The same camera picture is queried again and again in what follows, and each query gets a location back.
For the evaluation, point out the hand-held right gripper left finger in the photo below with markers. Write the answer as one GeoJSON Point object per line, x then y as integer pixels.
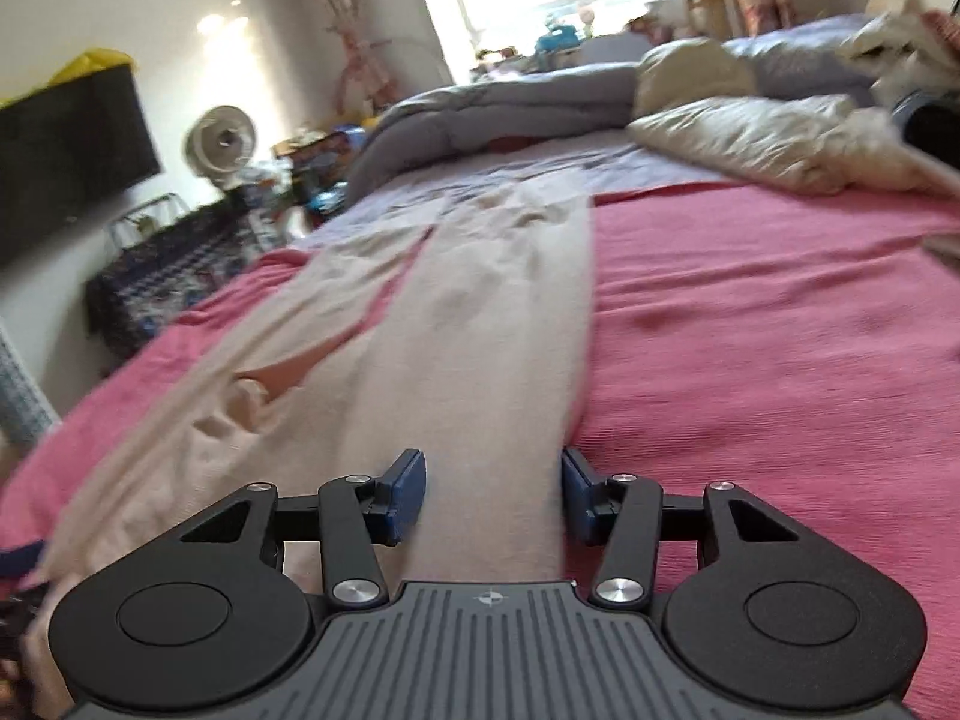
{"type": "Point", "coordinates": [405, 491]}

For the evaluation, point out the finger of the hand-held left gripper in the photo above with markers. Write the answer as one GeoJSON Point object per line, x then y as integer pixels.
{"type": "Point", "coordinates": [19, 559]}

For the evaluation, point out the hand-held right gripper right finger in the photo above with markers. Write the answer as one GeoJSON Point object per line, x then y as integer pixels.
{"type": "Point", "coordinates": [577, 491]}

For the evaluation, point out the beige pants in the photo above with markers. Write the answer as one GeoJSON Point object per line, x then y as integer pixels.
{"type": "Point", "coordinates": [465, 360]}

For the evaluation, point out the folded cream clothes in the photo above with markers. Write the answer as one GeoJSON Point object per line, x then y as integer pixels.
{"type": "Point", "coordinates": [892, 37]}

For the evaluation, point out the white tower fan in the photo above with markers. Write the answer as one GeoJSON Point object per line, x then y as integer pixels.
{"type": "Point", "coordinates": [22, 397]}

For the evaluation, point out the pink blanket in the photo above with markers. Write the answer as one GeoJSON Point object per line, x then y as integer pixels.
{"type": "Point", "coordinates": [750, 360]}

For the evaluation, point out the lilac bed sheet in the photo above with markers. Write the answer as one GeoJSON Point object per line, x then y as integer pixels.
{"type": "Point", "coordinates": [645, 165]}

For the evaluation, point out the colourful game box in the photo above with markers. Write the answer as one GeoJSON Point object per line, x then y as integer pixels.
{"type": "Point", "coordinates": [330, 150]}

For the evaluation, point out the grey duvet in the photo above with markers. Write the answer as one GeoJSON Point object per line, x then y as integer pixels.
{"type": "Point", "coordinates": [487, 109]}

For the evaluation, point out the beige round fan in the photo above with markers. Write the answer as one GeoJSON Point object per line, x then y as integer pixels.
{"type": "Point", "coordinates": [221, 142]}

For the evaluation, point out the cream quilt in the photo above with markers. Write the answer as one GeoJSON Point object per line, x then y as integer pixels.
{"type": "Point", "coordinates": [765, 135]}

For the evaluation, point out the black television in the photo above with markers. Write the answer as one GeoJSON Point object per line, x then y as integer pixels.
{"type": "Point", "coordinates": [67, 157]}

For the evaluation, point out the cream pillow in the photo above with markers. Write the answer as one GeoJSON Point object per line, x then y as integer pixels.
{"type": "Point", "coordinates": [697, 75]}

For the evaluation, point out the red hanging ornament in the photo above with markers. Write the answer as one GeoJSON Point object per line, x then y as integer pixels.
{"type": "Point", "coordinates": [360, 60]}

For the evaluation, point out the blue plush toy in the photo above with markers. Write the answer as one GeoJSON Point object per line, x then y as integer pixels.
{"type": "Point", "coordinates": [559, 37]}

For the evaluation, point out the lilac patterned pillow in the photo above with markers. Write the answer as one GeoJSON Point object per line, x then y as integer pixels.
{"type": "Point", "coordinates": [795, 52]}

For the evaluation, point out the yellow cloth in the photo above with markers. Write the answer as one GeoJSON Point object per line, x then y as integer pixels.
{"type": "Point", "coordinates": [82, 71]}

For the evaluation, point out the dark blue bag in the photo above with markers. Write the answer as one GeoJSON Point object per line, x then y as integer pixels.
{"type": "Point", "coordinates": [930, 127]}

